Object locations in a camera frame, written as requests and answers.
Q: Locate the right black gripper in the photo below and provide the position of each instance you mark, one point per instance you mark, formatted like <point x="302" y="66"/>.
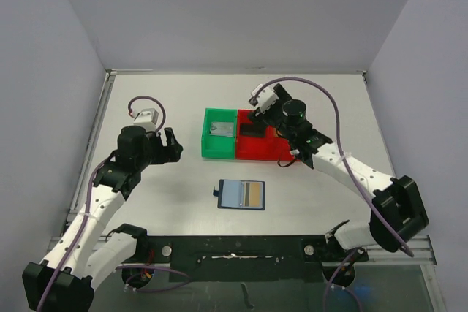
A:
<point x="266" y="116"/>

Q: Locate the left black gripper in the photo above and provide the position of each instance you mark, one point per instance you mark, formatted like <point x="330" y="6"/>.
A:
<point x="172" y="147"/>

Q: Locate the black VIP card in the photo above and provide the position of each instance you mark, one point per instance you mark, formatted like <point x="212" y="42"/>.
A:
<point x="251" y="130"/>

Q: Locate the white magnetic stripe card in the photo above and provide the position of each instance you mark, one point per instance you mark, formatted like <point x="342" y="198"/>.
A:
<point x="222" y="129"/>

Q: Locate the gold striped card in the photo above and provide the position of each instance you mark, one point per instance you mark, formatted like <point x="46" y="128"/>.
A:
<point x="253" y="194"/>

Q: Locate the blue leather card holder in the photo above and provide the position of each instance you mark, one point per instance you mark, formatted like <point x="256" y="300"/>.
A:
<point x="230" y="194"/>

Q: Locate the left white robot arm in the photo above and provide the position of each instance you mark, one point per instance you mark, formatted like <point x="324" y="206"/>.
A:
<point x="68" y="276"/>

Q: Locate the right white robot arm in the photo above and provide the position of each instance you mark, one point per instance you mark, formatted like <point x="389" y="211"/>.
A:
<point x="397" y="212"/>

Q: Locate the middle red plastic bin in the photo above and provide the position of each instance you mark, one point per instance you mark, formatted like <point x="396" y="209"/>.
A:
<point x="250" y="148"/>

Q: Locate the red plastic bin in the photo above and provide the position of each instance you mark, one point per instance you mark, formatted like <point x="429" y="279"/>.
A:
<point x="250" y="148"/>
<point x="279" y="148"/>

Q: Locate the right red plastic bin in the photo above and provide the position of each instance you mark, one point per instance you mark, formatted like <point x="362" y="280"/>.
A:
<point x="279" y="148"/>

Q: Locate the green plastic bin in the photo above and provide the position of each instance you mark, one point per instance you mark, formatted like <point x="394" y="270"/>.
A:
<point x="215" y="147"/>

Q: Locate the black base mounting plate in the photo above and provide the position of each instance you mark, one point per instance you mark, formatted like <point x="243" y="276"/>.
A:
<point x="229" y="259"/>

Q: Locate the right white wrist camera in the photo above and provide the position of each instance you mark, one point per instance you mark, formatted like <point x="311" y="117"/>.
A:
<point x="262" y="98"/>

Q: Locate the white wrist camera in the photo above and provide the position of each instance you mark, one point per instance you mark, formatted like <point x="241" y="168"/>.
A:
<point x="146" y="118"/>
<point x="262" y="98"/>

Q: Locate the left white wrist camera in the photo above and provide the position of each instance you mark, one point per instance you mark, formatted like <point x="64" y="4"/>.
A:
<point x="146" y="118"/>

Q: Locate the aluminium front rail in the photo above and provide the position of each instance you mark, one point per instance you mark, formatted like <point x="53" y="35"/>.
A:
<point x="421" y="247"/>

